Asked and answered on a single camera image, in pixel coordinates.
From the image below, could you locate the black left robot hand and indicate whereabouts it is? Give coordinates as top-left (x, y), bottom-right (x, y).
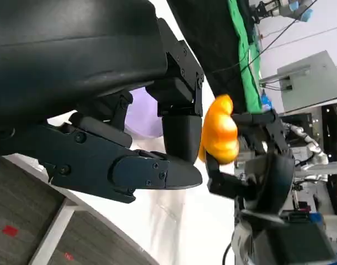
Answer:
top-left (0, 0), bottom-right (205, 205)

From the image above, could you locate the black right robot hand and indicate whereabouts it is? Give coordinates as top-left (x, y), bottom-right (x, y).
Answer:
top-left (206, 108), bottom-right (296, 219)

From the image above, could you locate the orange and white bread roll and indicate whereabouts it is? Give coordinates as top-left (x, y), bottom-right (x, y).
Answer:
top-left (197, 93), bottom-right (240, 166)

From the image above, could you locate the black metal rack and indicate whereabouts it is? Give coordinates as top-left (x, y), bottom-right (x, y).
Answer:
top-left (321, 102), bottom-right (337, 216)

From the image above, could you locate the lilac plate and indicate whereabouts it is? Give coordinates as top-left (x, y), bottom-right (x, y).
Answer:
top-left (124, 87), bottom-right (165, 139)

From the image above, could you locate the grey machine cabinet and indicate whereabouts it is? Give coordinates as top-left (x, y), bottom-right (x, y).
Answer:
top-left (259, 50), bottom-right (337, 114)

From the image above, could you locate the green cloth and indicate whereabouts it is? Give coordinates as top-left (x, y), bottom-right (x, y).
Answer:
top-left (227, 0), bottom-right (263, 112)

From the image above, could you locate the black cloth drape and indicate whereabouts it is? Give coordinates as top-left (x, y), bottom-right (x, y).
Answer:
top-left (167, 0), bottom-right (248, 113)

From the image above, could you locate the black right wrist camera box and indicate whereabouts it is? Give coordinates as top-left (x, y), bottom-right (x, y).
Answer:
top-left (255, 220), bottom-right (337, 265)

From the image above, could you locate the thin black cable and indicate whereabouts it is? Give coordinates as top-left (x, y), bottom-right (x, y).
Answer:
top-left (212, 0), bottom-right (319, 74)

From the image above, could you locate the white table frame bar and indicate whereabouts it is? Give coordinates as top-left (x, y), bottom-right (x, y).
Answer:
top-left (29, 198), bottom-right (77, 265)

